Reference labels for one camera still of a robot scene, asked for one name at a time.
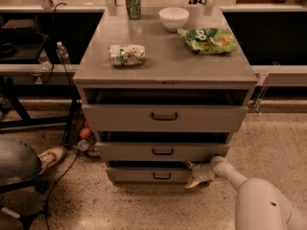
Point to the white orange sneaker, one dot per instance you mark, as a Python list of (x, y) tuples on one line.
[(50, 157)]

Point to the lying white soda can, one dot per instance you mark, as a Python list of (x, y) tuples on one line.
[(126, 55)]

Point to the green chip bag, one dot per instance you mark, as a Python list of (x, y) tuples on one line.
[(209, 41)]

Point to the black table frame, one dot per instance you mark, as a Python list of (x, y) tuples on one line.
[(25, 85)]

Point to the grey drawer cabinet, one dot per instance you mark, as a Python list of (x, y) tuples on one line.
[(171, 75)]

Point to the grey bottom drawer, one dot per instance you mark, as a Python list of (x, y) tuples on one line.
[(148, 175)]

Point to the grey middle drawer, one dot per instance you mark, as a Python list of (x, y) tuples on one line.
[(139, 151)]

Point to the grey drawer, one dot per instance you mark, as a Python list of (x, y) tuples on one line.
[(164, 118), (148, 175), (139, 151)]

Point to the clear water bottle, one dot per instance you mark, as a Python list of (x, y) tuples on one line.
[(63, 54)]

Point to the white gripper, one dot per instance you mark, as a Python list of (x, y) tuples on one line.
[(200, 172)]

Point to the white bowl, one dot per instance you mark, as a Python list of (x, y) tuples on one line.
[(173, 18)]

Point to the blue jeans leg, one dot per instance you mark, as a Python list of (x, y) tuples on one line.
[(18, 159)]

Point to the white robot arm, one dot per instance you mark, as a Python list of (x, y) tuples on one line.
[(259, 204)]

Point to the upright green soda can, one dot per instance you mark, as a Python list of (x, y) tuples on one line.
[(133, 8)]

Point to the orange ball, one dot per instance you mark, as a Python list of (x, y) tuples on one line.
[(85, 133)]

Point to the grey top drawer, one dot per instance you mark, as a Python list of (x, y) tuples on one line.
[(164, 118)]

